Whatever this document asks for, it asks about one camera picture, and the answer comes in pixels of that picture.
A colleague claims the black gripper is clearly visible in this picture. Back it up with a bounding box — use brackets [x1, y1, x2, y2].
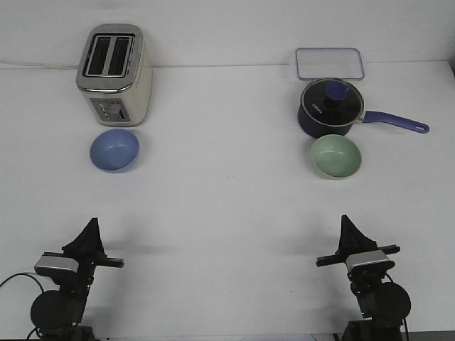
[62, 217, 124, 284]
[316, 215, 400, 281]

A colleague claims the green bowl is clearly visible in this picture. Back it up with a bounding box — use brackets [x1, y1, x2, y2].
[310, 134, 362, 180]

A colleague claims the blue bowl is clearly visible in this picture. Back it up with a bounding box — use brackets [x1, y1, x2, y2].
[89, 129, 140, 173]

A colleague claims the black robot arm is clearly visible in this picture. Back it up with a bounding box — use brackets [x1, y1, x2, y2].
[31, 217, 124, 340]
[316, 215, 412, 340]

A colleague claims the dark blue saucepan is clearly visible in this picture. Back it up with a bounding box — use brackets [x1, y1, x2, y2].
[297, 78, 429, 139]

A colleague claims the glass pot lid blue knob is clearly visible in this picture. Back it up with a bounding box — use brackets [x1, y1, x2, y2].
[301, 78, 364, 126]

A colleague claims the silver two-slot toaster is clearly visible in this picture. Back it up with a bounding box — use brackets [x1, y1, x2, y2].
[75, 23, 153, 127]

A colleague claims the clear blue-rimmed container lid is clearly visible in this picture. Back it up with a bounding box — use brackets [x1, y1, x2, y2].
[295, 48, 365, 81]

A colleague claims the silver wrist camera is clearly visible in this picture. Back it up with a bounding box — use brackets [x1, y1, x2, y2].
[346, 250, 389, 272]
[34, 253, 79, 274]

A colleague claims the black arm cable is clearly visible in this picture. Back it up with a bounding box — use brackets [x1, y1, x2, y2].
[0, 272, 46, 296]

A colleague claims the white toaster power cord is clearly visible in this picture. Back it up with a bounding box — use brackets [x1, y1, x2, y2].
[0, 59, 80, 70]

